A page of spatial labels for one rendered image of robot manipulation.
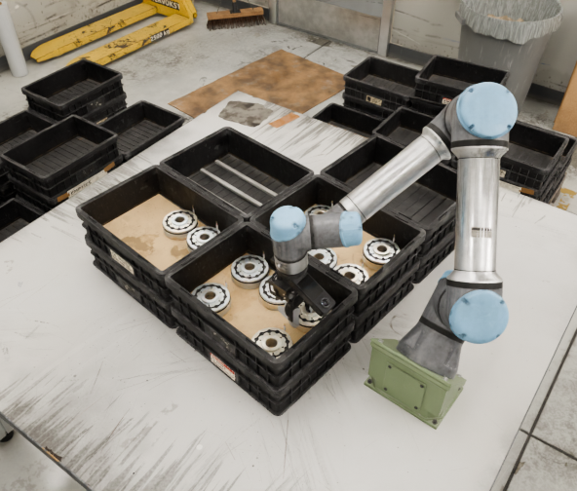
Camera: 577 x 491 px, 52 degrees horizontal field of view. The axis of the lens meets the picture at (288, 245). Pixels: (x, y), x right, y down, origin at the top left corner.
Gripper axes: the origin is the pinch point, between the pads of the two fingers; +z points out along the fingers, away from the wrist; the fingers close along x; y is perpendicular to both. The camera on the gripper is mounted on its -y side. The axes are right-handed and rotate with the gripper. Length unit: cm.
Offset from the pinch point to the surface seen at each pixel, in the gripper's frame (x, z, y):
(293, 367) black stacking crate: 11.8, -0.3, -7.4
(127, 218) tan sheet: 5, 2, 67
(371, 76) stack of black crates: -186, 68, 116
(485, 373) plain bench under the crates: -27, 18, -39
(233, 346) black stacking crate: 17.8, -3.1, 6.3
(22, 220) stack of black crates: 11, 57, 162
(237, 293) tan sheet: 3.8, 2.0, 20.3
